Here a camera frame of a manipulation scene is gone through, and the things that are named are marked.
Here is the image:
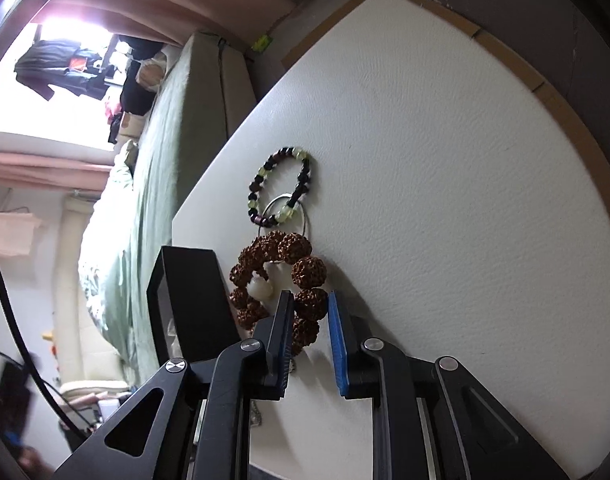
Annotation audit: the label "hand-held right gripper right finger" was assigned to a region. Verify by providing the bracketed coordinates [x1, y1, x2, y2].
[326, 292, 571, 480]

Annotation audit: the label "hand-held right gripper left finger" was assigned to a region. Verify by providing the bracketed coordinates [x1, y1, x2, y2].
[52, 290, 296, 480]

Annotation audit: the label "brown seed bead bracelet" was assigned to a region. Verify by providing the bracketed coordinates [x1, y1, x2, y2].
[229, 231, 329, 359]

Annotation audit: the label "black jewelry box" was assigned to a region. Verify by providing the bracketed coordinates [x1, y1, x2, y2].
[146, 246, 242, 367]

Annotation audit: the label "thin metal bangle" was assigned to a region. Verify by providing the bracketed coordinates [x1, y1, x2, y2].
[263, 193, 311, 267]

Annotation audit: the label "beige padded headboard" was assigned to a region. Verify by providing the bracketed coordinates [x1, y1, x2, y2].
[54, 194, 132, 393]

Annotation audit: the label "bed with green sheet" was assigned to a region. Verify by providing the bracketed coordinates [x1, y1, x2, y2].
[77, 31, 258, 378]

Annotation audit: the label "hanging beige towel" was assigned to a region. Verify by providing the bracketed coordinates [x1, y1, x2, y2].
[0, 211, 42, 257]

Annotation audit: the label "black bag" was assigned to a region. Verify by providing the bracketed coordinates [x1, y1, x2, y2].
[119, 34, 167, 117]

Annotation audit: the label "narrow pink curtain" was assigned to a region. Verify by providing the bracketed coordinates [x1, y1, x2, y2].
[0, 149, 116, 187]

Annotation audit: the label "flat cardboard sheet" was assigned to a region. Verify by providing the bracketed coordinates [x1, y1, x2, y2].
[280, 0, 610, 211]

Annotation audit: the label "hanging dark clothes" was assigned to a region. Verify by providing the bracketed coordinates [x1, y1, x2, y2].
[14, 39, 112, 102]

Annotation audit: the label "dark and green bead bracelet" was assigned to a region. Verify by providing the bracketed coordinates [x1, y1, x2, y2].
[246, 146, 315, 229]

